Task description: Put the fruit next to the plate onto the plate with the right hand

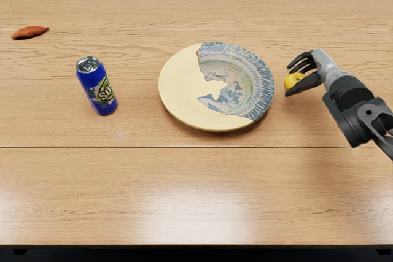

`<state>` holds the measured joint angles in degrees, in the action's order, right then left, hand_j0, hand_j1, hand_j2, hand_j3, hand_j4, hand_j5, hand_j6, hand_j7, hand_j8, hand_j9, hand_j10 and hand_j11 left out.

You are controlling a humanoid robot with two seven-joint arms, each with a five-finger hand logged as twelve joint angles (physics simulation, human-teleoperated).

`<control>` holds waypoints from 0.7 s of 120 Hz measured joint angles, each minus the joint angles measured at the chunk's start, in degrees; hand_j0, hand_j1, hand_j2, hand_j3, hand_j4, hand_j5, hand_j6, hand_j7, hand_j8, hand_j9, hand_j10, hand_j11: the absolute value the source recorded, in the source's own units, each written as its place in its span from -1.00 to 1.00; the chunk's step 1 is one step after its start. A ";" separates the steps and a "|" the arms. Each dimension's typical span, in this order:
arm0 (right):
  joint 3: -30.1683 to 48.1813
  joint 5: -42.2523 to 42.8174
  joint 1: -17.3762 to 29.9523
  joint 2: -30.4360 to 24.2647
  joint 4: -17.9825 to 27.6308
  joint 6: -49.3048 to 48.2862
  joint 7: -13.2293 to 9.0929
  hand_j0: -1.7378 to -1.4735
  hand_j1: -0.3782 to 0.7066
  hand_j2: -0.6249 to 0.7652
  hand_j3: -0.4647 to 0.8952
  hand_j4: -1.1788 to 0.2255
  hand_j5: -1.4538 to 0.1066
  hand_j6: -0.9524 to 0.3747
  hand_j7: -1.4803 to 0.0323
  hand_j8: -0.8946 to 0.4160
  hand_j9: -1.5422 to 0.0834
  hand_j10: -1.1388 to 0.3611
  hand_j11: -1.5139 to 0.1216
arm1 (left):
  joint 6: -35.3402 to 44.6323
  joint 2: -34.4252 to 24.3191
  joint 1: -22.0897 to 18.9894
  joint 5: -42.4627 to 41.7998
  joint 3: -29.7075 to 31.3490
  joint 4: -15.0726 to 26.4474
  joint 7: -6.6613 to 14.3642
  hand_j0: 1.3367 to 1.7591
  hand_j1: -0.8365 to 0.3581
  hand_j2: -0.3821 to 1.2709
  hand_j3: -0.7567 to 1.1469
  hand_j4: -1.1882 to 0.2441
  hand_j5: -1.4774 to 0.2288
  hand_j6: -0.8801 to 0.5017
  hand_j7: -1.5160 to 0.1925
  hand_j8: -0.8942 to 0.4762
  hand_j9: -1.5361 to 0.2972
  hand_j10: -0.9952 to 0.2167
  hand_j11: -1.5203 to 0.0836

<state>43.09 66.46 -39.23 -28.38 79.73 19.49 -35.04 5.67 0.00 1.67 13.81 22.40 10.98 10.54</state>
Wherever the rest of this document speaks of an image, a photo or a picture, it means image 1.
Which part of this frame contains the blue drink can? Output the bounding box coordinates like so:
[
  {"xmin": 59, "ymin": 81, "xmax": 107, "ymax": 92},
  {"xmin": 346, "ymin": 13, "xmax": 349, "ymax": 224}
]
[{"xmin": 76, "ymin": 56, "xmax": 119, "ymax": 117}]

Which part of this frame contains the yellow fruit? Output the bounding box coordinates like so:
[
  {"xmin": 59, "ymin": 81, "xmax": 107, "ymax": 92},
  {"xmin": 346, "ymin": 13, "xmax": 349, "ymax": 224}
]
[{"xmin": 283, "ymin": 72, "xmax": 307, "ymax": 91}]

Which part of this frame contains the cream plate with blue pattern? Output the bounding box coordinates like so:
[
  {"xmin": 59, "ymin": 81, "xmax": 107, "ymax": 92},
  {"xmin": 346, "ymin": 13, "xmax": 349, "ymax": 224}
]
[{"xmin": 158, "ymin": 41, "xmax": 276, "ymax": 133}]

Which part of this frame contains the orange sweet potato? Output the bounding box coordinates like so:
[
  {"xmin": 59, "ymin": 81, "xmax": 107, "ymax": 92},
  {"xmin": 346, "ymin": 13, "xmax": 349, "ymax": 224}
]
[{"xmin": 10, "ymin": 25, "xmax": 50, "ymax": 41}]

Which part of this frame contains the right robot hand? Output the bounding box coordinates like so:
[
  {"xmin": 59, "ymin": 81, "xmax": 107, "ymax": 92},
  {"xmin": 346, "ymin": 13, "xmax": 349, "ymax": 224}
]
[{"xmin": 284, "ymin": 48, "xmax": 354, "ymax": 98}]

